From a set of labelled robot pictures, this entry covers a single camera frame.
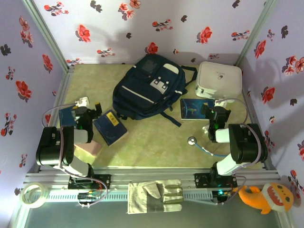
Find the dinosaur picture book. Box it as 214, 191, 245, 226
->
180, 98, 216, 121

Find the thick blue book yellow label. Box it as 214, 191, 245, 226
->
92, 109, 129, 147

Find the thin blue book yellow label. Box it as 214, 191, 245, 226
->
58, 106, 77, 126

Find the pink rectangular box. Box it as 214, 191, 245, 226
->
74, 140, 102, 164

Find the navy blue backpack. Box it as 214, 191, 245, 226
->
112, 54, 198, 128

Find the blue tube stethoscope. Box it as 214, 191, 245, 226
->
187, 136, 230, 157

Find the white medical case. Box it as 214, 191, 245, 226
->
195, 61, 243, 100

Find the small circuit board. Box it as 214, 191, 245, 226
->
77, 192, 100, 200
217, 189, 233, 198

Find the orange shark plush toy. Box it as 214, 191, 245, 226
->
238, 182, 295, 215

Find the clear tape roll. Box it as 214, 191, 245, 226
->
20, 182, 49, 209

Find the grey white work glove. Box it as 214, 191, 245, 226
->
127, 179, 183, 215

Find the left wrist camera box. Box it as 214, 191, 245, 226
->
74, 96, 91, 107

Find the grey left arm cable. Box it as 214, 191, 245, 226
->
41, 104, 109, 209

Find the aluminium side rail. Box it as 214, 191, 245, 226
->
239, 66, 280, 171
37, 66, 76, 173

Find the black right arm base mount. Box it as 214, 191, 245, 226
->
194, 172, 238, 190

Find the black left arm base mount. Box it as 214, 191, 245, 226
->
68, 174, 112, 190

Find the aluminium frame rail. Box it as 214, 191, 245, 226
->
23, 167, 281, 190

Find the white slotted cable duct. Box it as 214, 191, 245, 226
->
46, 191, 213, 203

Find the aluminium corner post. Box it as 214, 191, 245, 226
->
234, 0, 278, 68
22, 0, 75, 72

